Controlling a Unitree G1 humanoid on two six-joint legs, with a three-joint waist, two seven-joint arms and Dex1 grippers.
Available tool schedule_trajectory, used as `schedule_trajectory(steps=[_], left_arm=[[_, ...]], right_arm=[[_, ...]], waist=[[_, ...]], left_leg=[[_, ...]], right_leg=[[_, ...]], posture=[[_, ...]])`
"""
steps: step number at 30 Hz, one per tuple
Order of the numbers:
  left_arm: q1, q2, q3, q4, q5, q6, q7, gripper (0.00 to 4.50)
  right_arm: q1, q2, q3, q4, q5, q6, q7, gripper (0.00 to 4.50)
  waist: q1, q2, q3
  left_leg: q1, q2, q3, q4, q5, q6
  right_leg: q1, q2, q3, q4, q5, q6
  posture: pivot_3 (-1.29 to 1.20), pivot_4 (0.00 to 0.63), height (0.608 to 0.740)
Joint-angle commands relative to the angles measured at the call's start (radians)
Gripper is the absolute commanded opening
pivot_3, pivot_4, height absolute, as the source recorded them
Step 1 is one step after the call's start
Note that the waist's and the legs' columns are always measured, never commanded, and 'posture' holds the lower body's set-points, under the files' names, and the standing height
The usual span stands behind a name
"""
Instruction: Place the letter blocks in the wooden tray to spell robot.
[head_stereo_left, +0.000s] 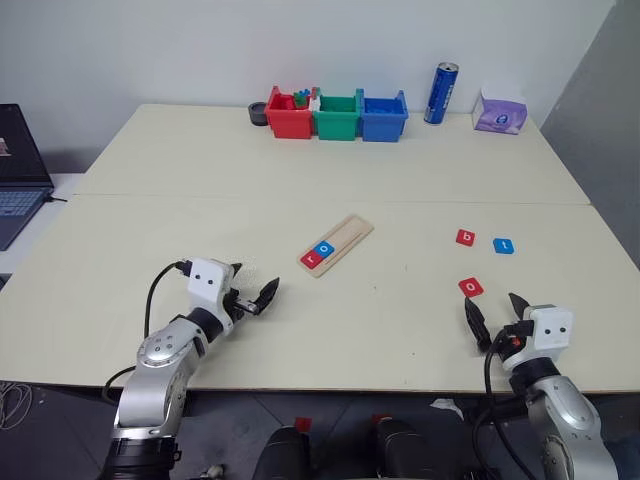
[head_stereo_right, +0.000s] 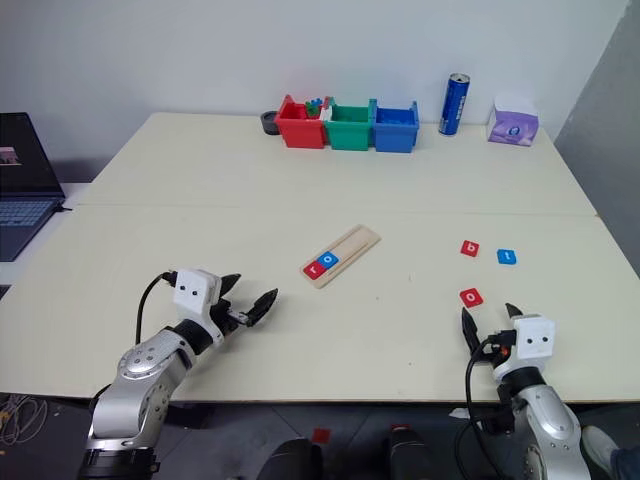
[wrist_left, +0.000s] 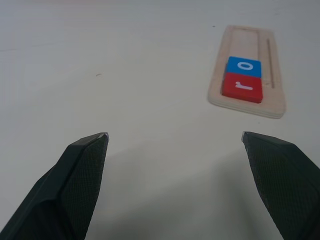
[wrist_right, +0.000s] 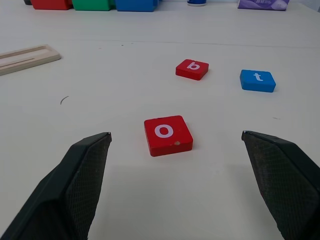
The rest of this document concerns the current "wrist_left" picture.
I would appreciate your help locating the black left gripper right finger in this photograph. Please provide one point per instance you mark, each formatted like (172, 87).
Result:
(282, 180)

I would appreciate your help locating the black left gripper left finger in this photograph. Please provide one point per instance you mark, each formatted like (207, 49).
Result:
(75, 180)

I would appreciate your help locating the red letter tile r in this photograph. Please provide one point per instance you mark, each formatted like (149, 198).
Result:
(255, 95)

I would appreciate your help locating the blue letter tile o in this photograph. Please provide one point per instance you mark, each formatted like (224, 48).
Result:
(235, 67)

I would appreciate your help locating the wooden letter tray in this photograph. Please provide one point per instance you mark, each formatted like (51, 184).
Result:
(250, 40)

